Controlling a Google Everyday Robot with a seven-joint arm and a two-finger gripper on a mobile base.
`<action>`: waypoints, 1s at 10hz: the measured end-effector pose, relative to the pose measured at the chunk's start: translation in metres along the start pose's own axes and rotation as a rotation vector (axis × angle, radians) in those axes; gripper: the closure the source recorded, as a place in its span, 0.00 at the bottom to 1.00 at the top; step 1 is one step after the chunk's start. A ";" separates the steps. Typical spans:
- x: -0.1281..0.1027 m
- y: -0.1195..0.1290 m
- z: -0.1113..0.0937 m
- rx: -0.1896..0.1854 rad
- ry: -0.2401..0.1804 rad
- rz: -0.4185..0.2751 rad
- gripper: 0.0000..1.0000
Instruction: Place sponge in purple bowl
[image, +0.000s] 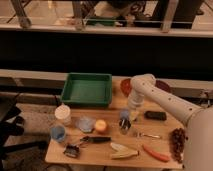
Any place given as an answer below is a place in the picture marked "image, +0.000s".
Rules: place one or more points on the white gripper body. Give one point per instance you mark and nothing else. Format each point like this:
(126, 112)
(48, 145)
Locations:
(134, 99)

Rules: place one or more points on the blue and yellow sponge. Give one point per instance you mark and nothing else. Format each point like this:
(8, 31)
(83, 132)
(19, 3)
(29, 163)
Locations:
(129, 114)

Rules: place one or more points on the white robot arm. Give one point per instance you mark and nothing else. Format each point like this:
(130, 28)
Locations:
(198, 121)

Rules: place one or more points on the orange bowl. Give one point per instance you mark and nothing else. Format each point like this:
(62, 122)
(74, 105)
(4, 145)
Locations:
(125, 87)

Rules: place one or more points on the purple bowl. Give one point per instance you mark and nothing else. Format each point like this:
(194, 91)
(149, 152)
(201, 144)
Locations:
(162, 85)

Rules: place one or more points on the black rectangular block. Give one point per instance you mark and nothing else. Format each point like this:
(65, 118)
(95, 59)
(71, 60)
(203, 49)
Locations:
(155, 115)

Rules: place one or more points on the small metal cup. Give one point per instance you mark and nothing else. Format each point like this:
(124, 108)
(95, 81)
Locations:
(124, 125)

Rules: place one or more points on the orange round fruit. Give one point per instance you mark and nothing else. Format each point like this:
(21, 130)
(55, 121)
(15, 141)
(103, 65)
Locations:
(100, 126)

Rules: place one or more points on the green plastic tray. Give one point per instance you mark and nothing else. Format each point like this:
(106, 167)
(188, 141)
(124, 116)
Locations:
(87, 90)

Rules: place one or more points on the dark grape bunch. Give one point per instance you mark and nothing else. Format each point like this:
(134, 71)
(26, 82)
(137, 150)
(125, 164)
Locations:
(177, 140)

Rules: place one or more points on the orange carrot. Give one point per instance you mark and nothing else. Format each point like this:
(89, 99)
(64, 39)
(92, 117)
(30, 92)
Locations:
(156, 155)

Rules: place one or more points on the white plastic jar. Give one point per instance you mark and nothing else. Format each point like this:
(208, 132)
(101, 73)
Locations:
(63, 114)

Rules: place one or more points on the black binder clip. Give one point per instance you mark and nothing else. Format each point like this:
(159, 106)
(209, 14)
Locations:
(72, 151)

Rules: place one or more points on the blue plastic cup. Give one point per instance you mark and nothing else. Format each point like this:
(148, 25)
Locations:
(57, 133)

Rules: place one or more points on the green bin behind glass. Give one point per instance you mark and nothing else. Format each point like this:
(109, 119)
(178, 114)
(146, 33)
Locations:
(100, 21)

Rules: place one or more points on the black office chair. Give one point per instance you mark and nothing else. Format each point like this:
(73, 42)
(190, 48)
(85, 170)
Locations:
(11, 124)

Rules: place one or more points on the black handled tool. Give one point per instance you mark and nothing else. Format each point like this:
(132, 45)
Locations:
(95, 139)

